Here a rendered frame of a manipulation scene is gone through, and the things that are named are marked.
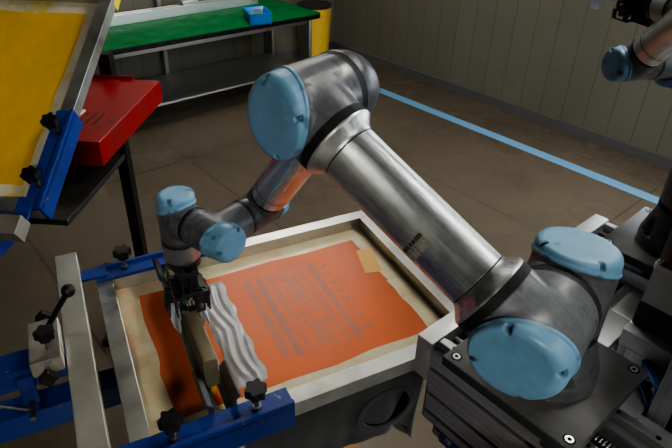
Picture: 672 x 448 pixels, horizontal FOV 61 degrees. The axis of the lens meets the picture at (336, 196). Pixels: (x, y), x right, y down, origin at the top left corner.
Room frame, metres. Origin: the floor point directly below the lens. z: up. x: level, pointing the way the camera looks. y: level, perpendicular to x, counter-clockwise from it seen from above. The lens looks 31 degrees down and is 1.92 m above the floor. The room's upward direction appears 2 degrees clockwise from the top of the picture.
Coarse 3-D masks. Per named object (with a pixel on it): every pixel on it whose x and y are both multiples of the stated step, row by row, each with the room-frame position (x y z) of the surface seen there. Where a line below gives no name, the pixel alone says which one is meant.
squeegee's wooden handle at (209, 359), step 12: (168, 276) 1.07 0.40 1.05; (192, 312) 0.93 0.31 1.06; (192, 324) 0.90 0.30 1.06; (192, 336) 0.86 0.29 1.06; (204, 336) 0.86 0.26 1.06; (192, 348) 0.88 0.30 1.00; (204, 348) 0.83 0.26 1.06; (204, 360) 0.80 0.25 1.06; (216, 360) 0.80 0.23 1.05; (204, 372) 0.79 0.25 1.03; (216, 372) 0.80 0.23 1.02; (216, 384) 0.80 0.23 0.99
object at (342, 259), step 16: (304, 256) 1.29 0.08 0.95; (320, 256) 1.29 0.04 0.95; (336, 256) 1.29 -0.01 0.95; (352, 256) 1.30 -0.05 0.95; (240, 272) 1.21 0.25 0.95; (256, 272) 1.21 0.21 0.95; (272, 272) 1.21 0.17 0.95; (336, 272) 1.22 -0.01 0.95; (352, 272) 1.22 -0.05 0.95; (240, 288) 1.14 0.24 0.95; (352, 288) 1.16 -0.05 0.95; (144, 304) 1.07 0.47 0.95; (160, 304) 1.07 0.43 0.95; (240, 304) 1.08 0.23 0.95; (144, 320) 1.01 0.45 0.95; (160, 320) 1.01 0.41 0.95; (240, 320) 1.02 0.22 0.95; (160, 336) 0.96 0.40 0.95; (176, 336) 0.96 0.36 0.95
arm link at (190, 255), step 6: (162, 246) 0.91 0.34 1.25; (168, 252) 0.90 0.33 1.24; (174, 252) 0.90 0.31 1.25; (180, 252) 0.90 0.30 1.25; (186, 252) 0.90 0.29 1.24; (192, 252) 0.91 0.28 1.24; (198, 252) 0.93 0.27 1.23; (168, 258) 0.90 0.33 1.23; (174, 258) 0.90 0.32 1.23; (180, 258) 0.90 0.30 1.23; (186, 258) 0.90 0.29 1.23; (192, 258) 0.91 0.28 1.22; (174, 264) 0.90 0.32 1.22; (180, 264) 0.90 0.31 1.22; (186, 264) 0.90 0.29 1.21
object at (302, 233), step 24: (336, 216) 1.45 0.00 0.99; (360, 216) 1.45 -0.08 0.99; (264, 240) 1.31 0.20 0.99; (288, 240) 1.34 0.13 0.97; (384, 240) 1.33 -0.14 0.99; (216, 264) 1.24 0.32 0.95; (408, 264) 1.22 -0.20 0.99; (120, 288) 1.12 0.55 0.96; (432, 288) 1.12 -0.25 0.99; (120, 336) 0.92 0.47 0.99; (120, 360) 0.85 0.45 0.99; (384, 360) 0.88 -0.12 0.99; (408, 360) 0.88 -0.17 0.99; (120, 384) 0.79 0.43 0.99; (312, 384) 0.81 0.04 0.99; (336, 384) 0.81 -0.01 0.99; (360, 384) 0.82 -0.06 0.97; (312, 408) 0.77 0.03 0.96; (144, 432) 0.68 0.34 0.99
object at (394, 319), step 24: (384, 288) 1.16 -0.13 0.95; (384, 312) 1.07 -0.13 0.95; (408, 312) 1.07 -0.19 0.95; (264, 336) 0.97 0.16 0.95; (360, 336) 0.98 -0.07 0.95; (384, 336) 0.99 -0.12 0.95; (408, 336) 0.99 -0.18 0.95; (168, 360) 0.89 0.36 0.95; (264, 360) 0.90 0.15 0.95; (288, 360) 0.90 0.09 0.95; (312, 360) 0.90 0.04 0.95; (336, 360) 0.91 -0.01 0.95; (168, 384) 0.82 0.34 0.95; (192, 384) 0.83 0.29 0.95; (192, 408) 0.77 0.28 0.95
